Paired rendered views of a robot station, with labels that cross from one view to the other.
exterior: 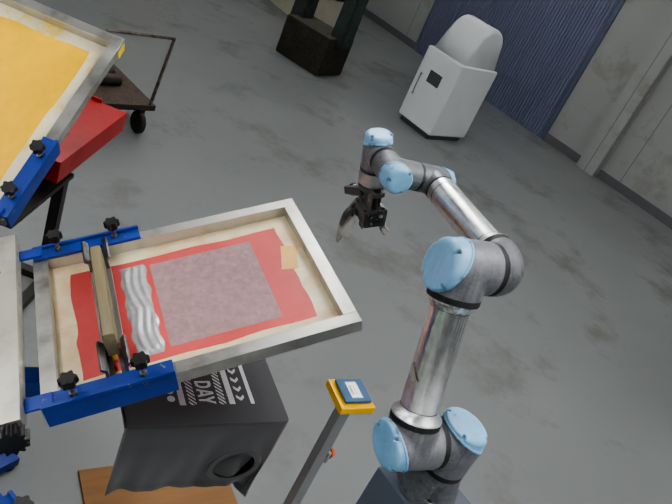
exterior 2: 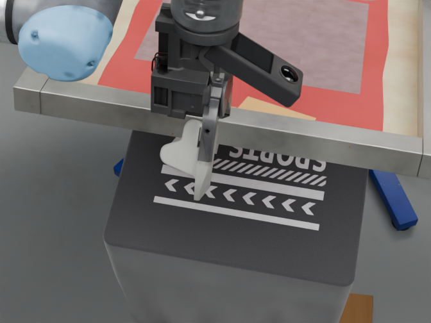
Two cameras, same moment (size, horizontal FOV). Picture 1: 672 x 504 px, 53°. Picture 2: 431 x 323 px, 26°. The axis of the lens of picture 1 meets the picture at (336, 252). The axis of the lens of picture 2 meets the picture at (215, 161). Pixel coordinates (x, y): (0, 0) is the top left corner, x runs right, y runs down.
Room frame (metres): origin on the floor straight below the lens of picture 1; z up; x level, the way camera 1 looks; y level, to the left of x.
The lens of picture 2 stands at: (2.16, -0.44, 2.44)
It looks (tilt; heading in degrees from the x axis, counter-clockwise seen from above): 60 degrees down; 136
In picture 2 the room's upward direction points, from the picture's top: straight up
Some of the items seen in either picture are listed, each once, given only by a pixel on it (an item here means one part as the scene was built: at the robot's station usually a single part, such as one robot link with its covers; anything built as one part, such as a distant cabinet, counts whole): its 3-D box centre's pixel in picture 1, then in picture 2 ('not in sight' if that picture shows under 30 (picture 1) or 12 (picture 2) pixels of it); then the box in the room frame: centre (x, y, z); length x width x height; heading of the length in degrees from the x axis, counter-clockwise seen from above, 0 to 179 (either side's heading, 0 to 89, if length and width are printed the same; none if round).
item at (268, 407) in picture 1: (195, 367); (249, 146); (1.54, 0.24, 0.95); 0.48 x 0.44 x 0.01; 125
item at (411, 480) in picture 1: (434, 473); not in sight; (1.23, -0.44, 1.25); 0.15 x 0.15 x 0.10
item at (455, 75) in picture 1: (453, 77); not in sight; (8.12, -0.40, 0.69); 0.75 x 0.62 x 1.39; 137
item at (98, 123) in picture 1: (40, 122); not in sight; (2.31, 1.28, 1.06); 0.61 x 0.46 x 0.12; 5
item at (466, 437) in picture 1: (454, 441); not in sight; (1.23, -0.43, 1.37); 0.13 x 0.12 x 0.14; 123
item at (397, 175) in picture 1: (397, 172); not in sight; (1.61, -0.06, 1.76); 0.11 x 0.11 x 0.08; 33
